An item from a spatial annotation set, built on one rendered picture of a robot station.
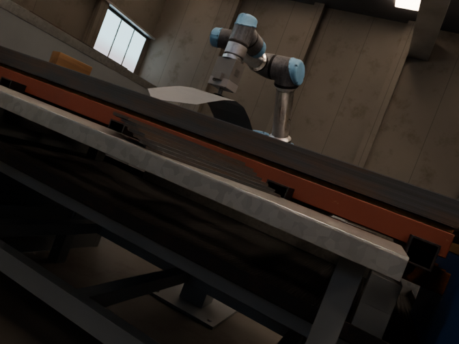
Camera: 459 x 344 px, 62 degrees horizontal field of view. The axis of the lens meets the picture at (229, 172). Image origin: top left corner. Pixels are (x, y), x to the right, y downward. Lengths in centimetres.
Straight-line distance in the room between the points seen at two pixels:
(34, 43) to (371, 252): 160
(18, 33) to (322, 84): 1052
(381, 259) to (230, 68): 100
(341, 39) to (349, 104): 197
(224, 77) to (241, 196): 88
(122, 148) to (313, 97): 1116
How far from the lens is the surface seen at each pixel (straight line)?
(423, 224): 83
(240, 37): 141
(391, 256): 50
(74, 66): 143
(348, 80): 1177
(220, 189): 55
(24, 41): 181
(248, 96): 1219
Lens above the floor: 78
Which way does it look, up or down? 1 degrees down
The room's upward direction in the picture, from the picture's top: 21 degrees clockwise
